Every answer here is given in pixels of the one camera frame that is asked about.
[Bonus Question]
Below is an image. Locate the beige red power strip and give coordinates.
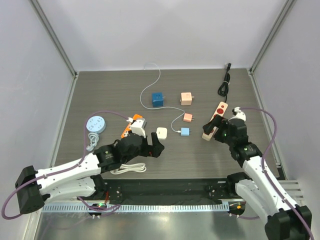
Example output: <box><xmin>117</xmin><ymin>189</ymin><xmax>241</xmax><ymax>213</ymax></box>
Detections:
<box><xmin>201</xmin><ymin>101</ymin><xmax>228</xmax><ymax>141</ymax></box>

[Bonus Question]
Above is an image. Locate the white plug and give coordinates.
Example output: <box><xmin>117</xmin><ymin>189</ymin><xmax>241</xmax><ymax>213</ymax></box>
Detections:
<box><xmin>156</xmin><ymin>127</ymin><xmax>168</xmax><ymax>140</ymax></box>

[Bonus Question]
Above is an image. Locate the pink charger plug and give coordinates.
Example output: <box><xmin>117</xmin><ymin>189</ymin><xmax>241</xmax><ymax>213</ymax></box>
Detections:
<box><xmin>183</xmin><ymin>113</ymin><xmax>194</xmax><ymax>123</ymax></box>

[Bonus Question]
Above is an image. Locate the orange power strip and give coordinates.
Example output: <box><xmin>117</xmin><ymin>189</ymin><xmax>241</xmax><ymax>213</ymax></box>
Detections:
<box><xmin>120</xmin><ymin>114</ymin><xmax>143</xmax><ymax>139</ymax></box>

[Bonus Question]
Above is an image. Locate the light blue charger plug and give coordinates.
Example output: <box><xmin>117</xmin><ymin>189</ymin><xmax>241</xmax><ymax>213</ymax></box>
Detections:
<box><xmin>180</xmin><ymin>127</ymin><xmax>191</xmax><ymax>137</ymax></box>

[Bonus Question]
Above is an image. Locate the tan cube socket adapter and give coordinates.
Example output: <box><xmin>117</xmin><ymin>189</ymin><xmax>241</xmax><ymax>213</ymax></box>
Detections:
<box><xmin>180</xmin><ymin>92</ymin><xmax>194</xmax><ymax>106</ymax></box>

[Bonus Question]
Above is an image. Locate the blue cube adapter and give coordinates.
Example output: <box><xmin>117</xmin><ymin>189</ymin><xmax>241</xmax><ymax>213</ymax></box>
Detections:
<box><xmin>151</xmin><ymin>92</ymin><xmax>165</xmax><ymax>108</ymax></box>

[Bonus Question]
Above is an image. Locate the round light blue socket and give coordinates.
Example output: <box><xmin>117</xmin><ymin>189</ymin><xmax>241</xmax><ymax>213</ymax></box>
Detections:
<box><xmin>86</xmin><ymin>115</ymin><xmax>106</xmax><ymax>134</ymax></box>

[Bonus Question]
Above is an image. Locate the thin white charging cable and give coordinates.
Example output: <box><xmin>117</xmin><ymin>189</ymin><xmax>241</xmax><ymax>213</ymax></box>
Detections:
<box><xmin>139</xmin><ymin>62</ymin><xmax>186</xmax><ymax>134</ymax></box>

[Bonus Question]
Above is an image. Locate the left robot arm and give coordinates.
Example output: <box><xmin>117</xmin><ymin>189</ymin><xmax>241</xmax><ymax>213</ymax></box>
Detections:
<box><xmin>15</xmin><ymin>132</ymin><xmax>165</xmax><ymax>215</ymax></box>

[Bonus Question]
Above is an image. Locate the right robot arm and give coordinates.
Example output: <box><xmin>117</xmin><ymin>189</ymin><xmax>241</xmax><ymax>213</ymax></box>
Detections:
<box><xmin>202</xmin><ymin>115</ymin><xmax>314</xmax><ymax>240</ymax></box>

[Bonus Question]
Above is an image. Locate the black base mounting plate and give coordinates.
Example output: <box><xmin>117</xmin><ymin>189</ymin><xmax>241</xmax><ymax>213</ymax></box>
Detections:
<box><xmin>81</xmin><ymin>178</ymin><xmax>242</xmax><ymax>201</ymax></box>

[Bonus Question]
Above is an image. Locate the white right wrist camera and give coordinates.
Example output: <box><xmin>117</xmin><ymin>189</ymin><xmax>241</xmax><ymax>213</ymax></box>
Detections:
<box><xmin>230</xmin><ymin>107</ymin><xmax>247</xmax><ymax>122</ymax></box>

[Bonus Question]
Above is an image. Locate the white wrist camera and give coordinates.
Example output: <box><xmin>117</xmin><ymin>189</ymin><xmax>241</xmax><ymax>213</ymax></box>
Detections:
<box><xmin>230</xmin><ymin>107</ymin><xmax>247</xmax><ymax>122</ymax></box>
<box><xmin>126</xmin><ymin>117</ymin><xmax>147</xmax><ymax>138</ymax></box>

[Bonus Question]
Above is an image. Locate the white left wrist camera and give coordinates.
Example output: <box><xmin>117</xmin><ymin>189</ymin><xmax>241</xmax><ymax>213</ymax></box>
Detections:
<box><xmin>126</xmin><ymin>117</ymin><xmax>147</xmax><ymax>138</ymax></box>

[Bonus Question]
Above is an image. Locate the black power cord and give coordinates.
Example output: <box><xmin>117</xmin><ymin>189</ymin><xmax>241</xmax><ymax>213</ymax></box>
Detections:
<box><xmin>217</xmin><ymin>62</ymin><xmax>232</xmax><ymax>102</ymax></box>

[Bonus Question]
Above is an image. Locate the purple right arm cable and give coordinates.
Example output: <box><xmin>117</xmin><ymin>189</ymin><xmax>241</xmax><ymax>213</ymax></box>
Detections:
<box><xmin>237</xmin><ymin>107</ymin><xmax>315</xmax><ymax>240</ymax></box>

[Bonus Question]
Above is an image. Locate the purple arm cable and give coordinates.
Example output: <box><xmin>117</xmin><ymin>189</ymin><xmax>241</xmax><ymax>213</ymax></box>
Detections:
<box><xmin>1</xmin><ymin>110</ymin><xmax>131</xmax><ymax>221</ymax></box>
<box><xmin>237</xmin><ymin>107</ymin><xmax>315</xmax><ymax>240</ymax></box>

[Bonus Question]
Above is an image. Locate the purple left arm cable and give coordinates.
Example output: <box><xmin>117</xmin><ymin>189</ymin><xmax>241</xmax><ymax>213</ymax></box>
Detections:
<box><xmin>1</xmin><ymin>110</ymin><xmax>131</xmax><ymax>221</ymax></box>

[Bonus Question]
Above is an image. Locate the aluminium front rail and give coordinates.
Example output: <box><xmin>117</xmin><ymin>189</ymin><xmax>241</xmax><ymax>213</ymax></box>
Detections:
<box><xmin>30</xmin><ymin>180</ymin><xmax>305</xmax><ymax>204</ymax></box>

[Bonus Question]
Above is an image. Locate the white slotted cable duct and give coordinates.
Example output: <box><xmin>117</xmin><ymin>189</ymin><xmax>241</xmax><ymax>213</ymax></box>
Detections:
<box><xmin>42</xmin><ymin>202</ymin><xmax>230</xmax><ymax>213</ymax></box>

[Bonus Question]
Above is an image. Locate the right aluminium frame post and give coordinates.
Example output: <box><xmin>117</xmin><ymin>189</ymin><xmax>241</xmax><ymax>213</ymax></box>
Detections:
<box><xmin>248</xmin><ymin>0</ymin><xmax>297</xmax><ymax>75</ymax></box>

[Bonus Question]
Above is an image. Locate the aluminium frame post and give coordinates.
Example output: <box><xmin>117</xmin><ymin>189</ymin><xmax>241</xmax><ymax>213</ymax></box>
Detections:
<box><xmin>29</xmin><ymin>0</ymin><xmax>77</xmax><ymax>79</ymax></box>
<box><xmin>248</xmin><ymin>0</ymin><xmax>297</xmax><ymax>75</ymax></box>

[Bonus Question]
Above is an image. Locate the left aluminium frame post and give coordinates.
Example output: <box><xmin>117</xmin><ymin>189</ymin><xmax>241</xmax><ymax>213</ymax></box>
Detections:
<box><xmin>29</xmin><ymin>0</ymin><xmax>77</xmax><ymax>79</ymax></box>

